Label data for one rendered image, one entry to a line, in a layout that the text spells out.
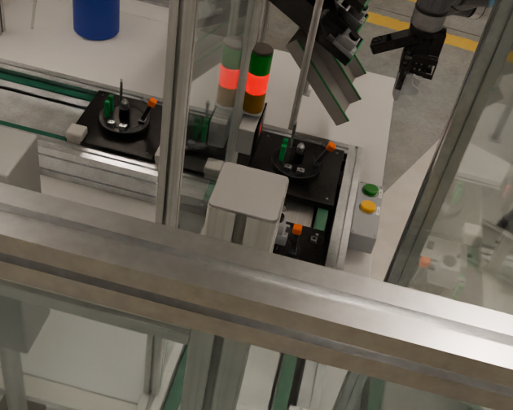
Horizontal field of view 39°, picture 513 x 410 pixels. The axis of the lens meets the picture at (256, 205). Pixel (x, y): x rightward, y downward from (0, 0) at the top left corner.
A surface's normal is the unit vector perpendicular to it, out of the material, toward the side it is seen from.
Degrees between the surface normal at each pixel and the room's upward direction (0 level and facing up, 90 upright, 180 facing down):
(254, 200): 0
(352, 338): 90
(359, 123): 0
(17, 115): 0
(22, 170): 90
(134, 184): 90
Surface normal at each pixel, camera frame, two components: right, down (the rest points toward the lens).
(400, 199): 0.15, -0.72
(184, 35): -0.21, 0.65
